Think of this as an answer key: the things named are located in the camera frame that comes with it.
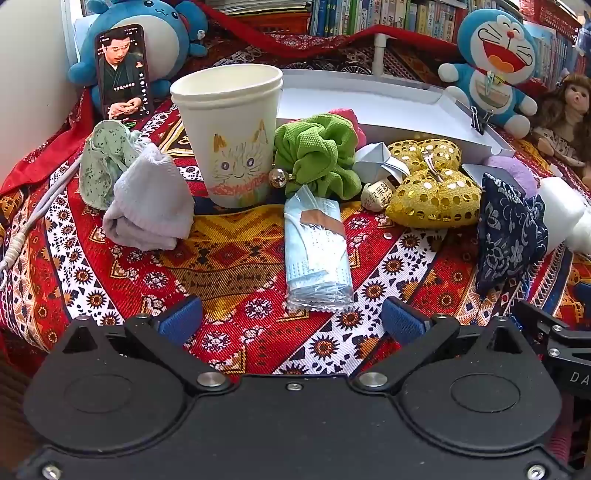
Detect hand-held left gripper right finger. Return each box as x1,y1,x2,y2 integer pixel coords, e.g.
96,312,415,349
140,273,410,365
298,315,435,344
352,296,526,394

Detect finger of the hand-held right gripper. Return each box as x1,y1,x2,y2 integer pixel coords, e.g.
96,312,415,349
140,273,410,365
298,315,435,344
512,282,591,359

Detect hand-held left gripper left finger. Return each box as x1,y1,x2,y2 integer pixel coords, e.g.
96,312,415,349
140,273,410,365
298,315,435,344
64,295,230,394

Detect navy floral cloth pouch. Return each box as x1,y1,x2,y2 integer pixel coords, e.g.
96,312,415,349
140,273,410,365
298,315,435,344
475,173,550,296

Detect blue face mask pack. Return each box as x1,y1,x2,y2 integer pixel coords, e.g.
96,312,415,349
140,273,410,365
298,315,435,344
283,185,355,312

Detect pale grey knit sock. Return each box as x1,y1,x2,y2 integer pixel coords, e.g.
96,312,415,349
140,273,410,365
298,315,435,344
102,143,195,252

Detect gold sequin heart cushion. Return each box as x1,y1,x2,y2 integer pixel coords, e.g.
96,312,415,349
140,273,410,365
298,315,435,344
385,138,483,228

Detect purple plush toy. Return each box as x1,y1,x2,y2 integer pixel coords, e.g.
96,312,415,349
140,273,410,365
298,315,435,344
482,155,540,197

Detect green floral cloth pouch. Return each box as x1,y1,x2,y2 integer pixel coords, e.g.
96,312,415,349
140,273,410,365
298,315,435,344
78,121,148,210

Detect green scrunchie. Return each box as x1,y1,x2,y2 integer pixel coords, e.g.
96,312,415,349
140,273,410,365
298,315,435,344
273,113,363,200

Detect white cardboard box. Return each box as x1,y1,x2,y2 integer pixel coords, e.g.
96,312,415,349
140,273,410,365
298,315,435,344
276,69,515,167

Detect red patterned blanket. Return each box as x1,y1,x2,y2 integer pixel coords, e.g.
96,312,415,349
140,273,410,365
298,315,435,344
0,32,591,388

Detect white plush toy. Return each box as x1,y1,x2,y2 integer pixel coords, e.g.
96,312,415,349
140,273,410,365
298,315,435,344
538,176,591,257

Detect small cream printed pouch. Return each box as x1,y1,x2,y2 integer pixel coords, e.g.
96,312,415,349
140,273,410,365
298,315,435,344
361,178,397,213

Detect dark grey small box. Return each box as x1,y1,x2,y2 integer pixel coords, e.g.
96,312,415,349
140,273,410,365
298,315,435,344
461,162,497,191

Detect white satin bow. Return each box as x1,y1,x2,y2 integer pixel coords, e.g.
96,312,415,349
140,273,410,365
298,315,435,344
353,142,411,186

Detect white paper cup cat drawing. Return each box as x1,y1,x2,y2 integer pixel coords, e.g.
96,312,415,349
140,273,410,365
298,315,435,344
170,64,283,209

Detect pink scrunchie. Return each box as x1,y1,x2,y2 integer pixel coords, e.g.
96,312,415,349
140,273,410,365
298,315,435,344
328,107,366,151

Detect black binder clip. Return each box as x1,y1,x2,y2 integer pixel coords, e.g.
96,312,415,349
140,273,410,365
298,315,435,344
470,106,495,136

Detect brown haired doll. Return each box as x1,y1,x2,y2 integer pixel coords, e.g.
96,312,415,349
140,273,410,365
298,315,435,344
529,73,591,183

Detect smartphone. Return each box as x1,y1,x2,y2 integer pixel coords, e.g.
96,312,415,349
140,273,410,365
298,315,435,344
95,24,155,122

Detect white plastic pipe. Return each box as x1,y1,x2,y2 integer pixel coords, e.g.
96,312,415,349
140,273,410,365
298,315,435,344
372,33,389,77

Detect blue round plush toy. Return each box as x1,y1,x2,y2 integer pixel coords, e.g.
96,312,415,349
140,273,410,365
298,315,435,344
68,0,208,110

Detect blue cat robot plush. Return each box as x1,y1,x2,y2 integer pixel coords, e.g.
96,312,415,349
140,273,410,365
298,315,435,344
438,8,540,139

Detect red scarf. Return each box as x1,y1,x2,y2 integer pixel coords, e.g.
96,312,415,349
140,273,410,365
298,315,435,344
178,0,462,61

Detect red plastic basket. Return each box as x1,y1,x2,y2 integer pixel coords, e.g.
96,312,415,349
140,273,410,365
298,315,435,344
519,0,591,44

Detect row of upright books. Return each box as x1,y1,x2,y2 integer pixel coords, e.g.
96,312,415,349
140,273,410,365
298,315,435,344
307,0,591,88

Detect orange crate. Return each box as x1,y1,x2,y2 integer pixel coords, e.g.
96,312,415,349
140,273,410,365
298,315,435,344
233,11,312,37

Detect stack of worn books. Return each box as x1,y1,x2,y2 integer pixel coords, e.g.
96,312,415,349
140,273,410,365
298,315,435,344
208,0,315,17

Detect grey lanyard cord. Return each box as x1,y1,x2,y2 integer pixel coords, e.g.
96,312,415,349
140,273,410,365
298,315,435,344
0,159,84,291

